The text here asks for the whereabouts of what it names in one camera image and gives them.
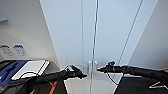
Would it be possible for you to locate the white door handle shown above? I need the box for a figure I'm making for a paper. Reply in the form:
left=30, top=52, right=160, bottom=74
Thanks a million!
left=93, top=60, right=99, bottom=76
left=87, top=60, right=92, bottom=75

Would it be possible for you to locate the white wardrobe door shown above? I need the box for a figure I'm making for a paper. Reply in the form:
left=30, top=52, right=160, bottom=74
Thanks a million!
left=89, top=0, right=144, bottom=94
left=44, top=0, right=99, bottom=94

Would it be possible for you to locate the white wardrobe carcass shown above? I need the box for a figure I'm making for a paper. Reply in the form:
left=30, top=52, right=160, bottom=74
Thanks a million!
left=38, top=0, right=159, bottom=94

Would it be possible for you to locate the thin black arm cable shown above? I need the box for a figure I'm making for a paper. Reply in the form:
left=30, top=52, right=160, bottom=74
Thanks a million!
left=17, top=70, right=44, bottom=94
left=106, top=71, right=126, bottom=85

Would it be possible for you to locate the grey wall board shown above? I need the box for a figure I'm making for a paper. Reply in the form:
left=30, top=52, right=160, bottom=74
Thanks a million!
left=0, top=4, right=8, bottom=23

